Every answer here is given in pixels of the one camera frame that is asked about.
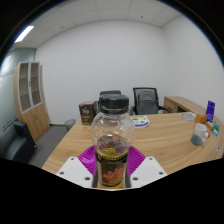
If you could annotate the purple card box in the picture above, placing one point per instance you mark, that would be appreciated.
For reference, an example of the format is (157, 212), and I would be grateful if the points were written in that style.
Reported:
(210, 111)

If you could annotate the black mesh office chair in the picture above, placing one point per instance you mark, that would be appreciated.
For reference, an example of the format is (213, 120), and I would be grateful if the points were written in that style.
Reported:
(145, 101)

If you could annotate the dark brown box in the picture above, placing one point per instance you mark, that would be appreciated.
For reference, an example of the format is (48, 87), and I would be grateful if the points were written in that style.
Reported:
(87, 112)

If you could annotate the white mug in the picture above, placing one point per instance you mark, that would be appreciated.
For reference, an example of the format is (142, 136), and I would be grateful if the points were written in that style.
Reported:
(199, 134)

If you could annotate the clear glass ashtray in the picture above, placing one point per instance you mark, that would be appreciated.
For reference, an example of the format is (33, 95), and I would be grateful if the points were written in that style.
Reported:
(188, 116)

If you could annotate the ceiling light panel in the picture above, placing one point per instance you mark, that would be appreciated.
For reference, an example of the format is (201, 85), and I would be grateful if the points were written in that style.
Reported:
(24, 33)

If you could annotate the clear black-capped drink bottle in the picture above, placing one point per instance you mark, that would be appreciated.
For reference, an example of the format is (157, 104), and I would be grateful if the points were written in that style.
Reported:
(112, 133)

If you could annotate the grey waste bin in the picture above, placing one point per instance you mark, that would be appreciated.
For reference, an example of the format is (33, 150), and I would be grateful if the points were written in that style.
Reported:
(70, 124)

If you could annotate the low wooden side cabinet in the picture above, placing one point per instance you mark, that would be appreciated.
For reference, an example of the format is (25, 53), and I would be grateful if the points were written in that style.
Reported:
(181, 104)

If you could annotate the black leather sofa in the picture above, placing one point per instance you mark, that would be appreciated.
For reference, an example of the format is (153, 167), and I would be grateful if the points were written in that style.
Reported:
(16, 143)

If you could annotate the white green printed bag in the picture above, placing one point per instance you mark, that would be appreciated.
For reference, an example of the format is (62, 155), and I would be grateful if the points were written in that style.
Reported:
(140, 121)

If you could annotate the wooden cabinet with glass doors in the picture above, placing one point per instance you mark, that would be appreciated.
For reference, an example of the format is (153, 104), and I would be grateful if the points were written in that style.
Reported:
(30, 100)

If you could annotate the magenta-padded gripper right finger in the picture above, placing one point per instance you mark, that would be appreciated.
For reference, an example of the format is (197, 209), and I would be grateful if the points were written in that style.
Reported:
(146, 170)

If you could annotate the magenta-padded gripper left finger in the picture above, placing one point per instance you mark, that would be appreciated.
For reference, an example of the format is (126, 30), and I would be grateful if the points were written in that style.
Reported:
(75, 170)

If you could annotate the orange small box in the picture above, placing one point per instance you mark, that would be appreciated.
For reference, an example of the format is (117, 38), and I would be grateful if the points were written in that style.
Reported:
(200, 118)

